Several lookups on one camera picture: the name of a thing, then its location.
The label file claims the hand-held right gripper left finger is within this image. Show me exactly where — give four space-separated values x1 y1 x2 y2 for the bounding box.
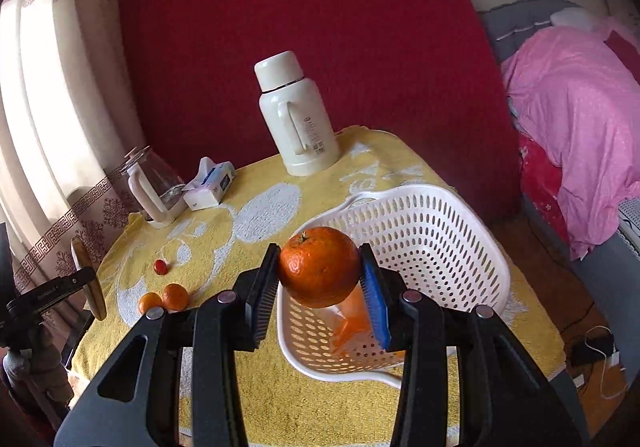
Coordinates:
52 243 281 447

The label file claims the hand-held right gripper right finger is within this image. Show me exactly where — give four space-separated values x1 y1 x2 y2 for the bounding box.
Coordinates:
357 243 583 447

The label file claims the large orange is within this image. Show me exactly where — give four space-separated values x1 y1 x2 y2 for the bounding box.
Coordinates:
277 226 361 309

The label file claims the white perforated plastic basket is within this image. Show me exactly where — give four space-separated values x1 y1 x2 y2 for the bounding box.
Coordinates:
276 183 512 383

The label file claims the small orange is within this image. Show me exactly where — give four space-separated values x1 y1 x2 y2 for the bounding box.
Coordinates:
138 292 164 315
162 283 190 312

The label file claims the orange plastic wrapper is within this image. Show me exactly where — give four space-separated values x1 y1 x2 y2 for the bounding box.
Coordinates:
332 289 373 353

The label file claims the wooden oval board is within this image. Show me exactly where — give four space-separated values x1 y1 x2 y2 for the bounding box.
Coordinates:
70 236 107 322

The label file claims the yellow printed towel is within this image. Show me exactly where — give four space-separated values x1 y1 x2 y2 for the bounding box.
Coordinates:
70 125 568 445

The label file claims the white tissue pack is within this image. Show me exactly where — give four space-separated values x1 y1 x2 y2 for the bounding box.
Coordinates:
182 157 237 212

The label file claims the white thermos flask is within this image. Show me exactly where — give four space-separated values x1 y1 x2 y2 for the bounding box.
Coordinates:
254 51 342 176

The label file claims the red patterned blanket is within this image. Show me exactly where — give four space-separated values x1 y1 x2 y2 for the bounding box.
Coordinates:
517 132 571 238

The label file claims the black power strip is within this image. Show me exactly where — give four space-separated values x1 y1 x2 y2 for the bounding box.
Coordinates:
570 332 621 368

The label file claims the beige patterned curtain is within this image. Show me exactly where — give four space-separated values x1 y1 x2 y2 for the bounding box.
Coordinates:
0 0 151 343

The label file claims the pink blanket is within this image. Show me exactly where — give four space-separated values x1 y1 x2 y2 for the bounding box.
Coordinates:
501 24 640 260

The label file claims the red fabric backdrop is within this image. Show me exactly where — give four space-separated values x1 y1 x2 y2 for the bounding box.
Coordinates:
117 0 523 222

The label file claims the grey bed headboard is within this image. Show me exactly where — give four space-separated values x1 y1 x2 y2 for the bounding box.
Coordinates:
477 0 608 62

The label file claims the white pillow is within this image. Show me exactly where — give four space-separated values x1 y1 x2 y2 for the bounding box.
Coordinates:
550 7 608 32

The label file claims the glass kettle cream handle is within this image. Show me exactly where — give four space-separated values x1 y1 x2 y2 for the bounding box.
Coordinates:
120 145 188 229

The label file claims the white cable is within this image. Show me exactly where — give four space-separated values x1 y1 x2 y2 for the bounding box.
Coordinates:
582 324 626 400

